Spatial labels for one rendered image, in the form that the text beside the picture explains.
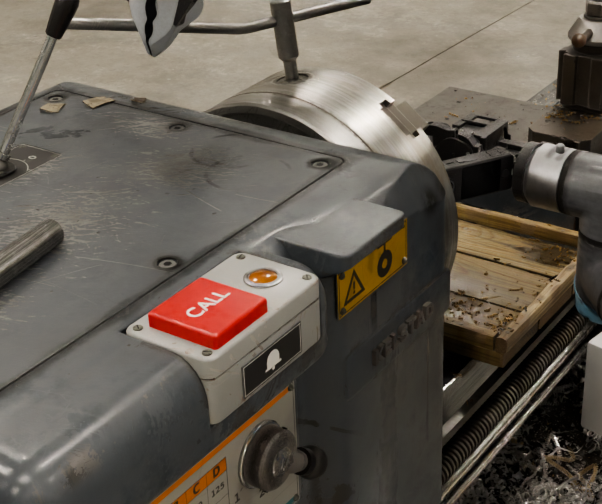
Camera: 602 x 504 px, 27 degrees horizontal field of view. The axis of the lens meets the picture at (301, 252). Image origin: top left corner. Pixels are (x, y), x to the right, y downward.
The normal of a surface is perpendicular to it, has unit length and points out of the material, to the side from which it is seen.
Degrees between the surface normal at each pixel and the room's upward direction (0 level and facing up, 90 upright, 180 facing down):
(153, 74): 0
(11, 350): 0
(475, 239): 0
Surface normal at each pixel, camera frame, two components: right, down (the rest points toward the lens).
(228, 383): 0.83, 0.24
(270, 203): -0.04, -0.88
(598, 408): -0.70, 0.37
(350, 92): 0.22, -0.76
